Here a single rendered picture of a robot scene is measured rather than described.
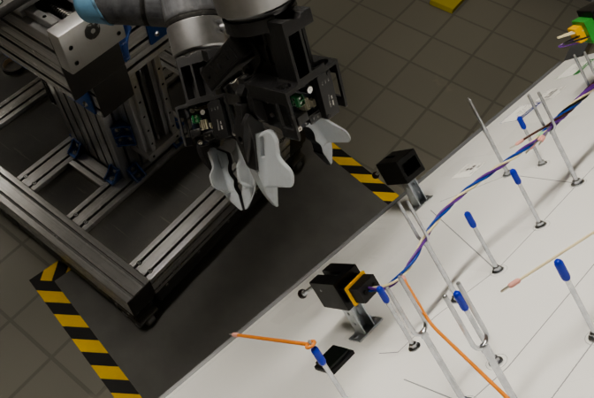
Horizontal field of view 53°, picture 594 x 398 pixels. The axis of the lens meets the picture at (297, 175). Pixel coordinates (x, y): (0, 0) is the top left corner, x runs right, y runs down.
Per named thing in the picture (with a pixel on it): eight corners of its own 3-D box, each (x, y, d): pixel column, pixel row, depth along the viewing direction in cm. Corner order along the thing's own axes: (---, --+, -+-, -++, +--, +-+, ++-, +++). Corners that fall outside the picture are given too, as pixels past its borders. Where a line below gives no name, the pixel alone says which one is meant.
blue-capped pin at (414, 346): (414, 341, 69) (377, 281, 67) (422, 343, 68) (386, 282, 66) (406, 350, 68) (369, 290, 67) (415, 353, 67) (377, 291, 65)
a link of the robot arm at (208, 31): (180, 36, 85) (233, 19, 83) (188, 68, 85) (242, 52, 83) (156, 27, 77) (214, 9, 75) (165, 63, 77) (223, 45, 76)
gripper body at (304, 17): (299, 149, 57) (262, 30, 51) (243, 130, 63) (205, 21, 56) (351, 110, 61) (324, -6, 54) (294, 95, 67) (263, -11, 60)
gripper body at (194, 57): (183, 152, 77) (160, 60, 76) (208, 149, 85) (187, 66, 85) (239, 138, 75) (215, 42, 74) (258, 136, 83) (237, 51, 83)
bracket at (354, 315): (372, 317, 79) (354, 287, 78) (383, 318, 77) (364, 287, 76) (349, 340, 77) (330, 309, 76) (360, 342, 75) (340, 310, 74)
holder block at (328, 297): (345, 287, 80) (330, 262, 79) (371, 289, 75) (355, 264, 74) (323, 307, 78) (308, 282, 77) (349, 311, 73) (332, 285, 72)
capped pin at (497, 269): (502, 272, 72) (470, 213, 70) (491, 275, 73) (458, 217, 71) (505, 265, 73) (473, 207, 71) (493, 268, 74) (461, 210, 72)
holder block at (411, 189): (398, 197, 115) (373, 154, 113) (440, 195, 104) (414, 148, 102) (382, 211, 113) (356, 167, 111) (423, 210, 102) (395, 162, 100)
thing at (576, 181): (567, 187, 82) (522, 97, 79) (574, 179, 83) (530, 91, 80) (581, 186, 80) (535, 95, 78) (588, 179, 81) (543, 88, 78)
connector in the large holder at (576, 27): (602, 39, 102) (592, 17, 101) (586, 48, 103) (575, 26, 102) (589, 37, 108) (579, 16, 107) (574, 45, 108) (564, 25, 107)
